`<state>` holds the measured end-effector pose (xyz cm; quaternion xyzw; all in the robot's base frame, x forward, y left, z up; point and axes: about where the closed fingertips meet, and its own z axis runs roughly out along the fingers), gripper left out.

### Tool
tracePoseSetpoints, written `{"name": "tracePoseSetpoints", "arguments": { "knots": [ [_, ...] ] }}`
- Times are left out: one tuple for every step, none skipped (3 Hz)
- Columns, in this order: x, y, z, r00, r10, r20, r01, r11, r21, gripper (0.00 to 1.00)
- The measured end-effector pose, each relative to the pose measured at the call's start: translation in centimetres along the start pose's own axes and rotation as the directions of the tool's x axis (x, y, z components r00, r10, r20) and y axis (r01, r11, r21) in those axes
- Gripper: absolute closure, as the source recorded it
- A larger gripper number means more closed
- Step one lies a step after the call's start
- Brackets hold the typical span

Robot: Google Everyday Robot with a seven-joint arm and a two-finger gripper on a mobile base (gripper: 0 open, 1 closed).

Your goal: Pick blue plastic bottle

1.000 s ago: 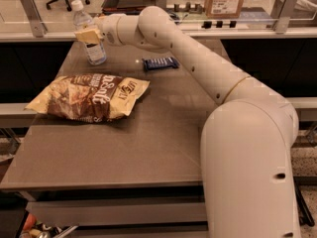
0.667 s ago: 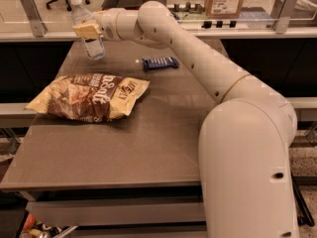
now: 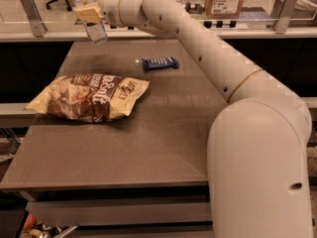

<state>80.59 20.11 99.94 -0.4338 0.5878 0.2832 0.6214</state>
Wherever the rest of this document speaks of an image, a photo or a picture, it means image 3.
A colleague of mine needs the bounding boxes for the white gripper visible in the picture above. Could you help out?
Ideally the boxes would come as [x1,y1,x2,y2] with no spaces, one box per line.
[73,0,129,27]

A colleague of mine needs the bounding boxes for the clear plastic water bottle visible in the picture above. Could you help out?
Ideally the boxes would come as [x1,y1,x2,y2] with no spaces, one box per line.
[72,0,108,44]

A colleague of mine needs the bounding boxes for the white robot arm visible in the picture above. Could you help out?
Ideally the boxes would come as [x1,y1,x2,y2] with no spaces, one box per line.
[75,0,314,238]

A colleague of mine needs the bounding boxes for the blue candy bar wrapper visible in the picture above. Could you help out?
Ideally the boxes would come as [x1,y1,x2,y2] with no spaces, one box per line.
[143,57,179,71]

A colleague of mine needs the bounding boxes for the brown yellow chip bag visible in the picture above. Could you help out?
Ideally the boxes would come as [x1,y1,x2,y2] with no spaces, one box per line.
[26,73,150,123]

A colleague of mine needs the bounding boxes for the grey table drawer front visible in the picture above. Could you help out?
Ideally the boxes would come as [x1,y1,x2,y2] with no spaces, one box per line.
[27,199,212,226]

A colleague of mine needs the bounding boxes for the left metal railing post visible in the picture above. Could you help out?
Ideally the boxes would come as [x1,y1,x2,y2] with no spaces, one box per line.
[20,0,47,38]

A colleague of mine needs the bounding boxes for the metal railing post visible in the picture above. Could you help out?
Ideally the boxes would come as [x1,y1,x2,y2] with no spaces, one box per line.
[20,0,47,38]
[271,0,297,34]

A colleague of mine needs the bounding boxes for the right metal railing post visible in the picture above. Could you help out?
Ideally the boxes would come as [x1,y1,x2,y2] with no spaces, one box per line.
[271,0,297,34]

